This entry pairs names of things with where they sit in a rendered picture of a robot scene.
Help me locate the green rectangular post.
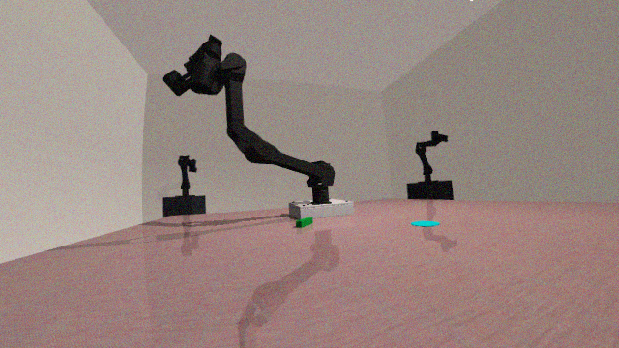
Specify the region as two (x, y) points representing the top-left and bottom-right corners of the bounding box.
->
(296, 217), (313, 227)

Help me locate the cyan flat circle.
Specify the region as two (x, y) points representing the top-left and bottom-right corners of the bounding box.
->
(411, 221), (440, 227)

